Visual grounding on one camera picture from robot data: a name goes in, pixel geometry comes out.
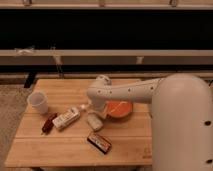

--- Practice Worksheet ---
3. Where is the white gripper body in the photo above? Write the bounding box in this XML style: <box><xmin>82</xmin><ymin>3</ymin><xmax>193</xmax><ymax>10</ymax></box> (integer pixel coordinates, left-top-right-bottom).
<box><xmin>89</xmin><ymin>101</ymin><xmax>107</xmax><ymax>119</ymax></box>

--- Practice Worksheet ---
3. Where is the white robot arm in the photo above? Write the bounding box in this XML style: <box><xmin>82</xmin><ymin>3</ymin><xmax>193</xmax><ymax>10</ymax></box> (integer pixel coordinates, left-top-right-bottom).
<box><xmin>87</xmin><ymin>73</ymin><xmax>213</xmax><ymax>171</ymax></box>

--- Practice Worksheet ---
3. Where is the orange bowl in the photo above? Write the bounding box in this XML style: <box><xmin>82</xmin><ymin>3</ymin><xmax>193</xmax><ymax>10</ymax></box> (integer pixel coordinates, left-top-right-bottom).
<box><xmin>104</xmin><ymin>101</ymin><xmax>133</xmax><ymax>119</ymax></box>

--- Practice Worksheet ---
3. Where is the dark chocolate bar package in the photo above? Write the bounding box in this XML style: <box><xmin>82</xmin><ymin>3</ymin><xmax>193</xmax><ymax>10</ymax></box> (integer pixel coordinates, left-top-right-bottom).
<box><xmin>87</xmin><ymin>132</ymin><xmax>112</xmax><ymax>154</ymax></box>

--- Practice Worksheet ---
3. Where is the white snack package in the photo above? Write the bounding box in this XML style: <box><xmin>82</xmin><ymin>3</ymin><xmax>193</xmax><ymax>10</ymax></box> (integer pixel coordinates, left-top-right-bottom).
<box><xmin>53</xmin><ymin>107</ymin><xmax>80</xmax><ymax>130</ymax></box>

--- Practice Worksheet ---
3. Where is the brown snack stick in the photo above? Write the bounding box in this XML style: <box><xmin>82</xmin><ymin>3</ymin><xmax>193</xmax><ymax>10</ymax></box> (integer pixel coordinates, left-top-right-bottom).
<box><xmin>42</xmin><ymin>113</ymin><xmax>57</xmax><ymax>134</ymax></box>

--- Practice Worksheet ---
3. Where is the white plastic cup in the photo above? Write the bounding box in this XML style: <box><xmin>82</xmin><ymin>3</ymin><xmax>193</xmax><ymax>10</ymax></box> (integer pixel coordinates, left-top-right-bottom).
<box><xmin>27</xmin><ymin>91</ymin><xmax>48</xmax><ymax>114</ymax></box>

